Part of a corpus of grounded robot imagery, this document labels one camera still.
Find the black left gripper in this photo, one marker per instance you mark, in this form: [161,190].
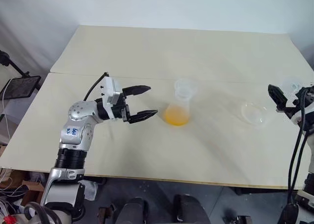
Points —
[121,108]

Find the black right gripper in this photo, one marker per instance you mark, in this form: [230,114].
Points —
[290,110]

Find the clear large conical flask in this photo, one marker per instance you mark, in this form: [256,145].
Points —
[253,113]

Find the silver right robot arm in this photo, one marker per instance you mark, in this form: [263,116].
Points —
[307,184]

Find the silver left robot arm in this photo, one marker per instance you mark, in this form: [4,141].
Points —
[76,126]

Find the frosted plastic conical flask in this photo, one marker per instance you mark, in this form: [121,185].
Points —
[177,116]

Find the white plastic bag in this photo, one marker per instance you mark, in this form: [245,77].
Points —
[89,189]

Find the dark rounded shape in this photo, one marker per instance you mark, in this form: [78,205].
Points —
[190,210]
[133,211]

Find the black tablet on stand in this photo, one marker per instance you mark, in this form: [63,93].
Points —
[20,86]

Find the brown cardboard box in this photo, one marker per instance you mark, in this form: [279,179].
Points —
[32,192]

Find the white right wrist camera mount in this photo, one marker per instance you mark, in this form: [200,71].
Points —
[300,116]

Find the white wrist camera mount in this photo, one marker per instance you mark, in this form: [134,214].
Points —
[110,86]
[300,116]

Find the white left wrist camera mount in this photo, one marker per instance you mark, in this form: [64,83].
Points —
[110,86]

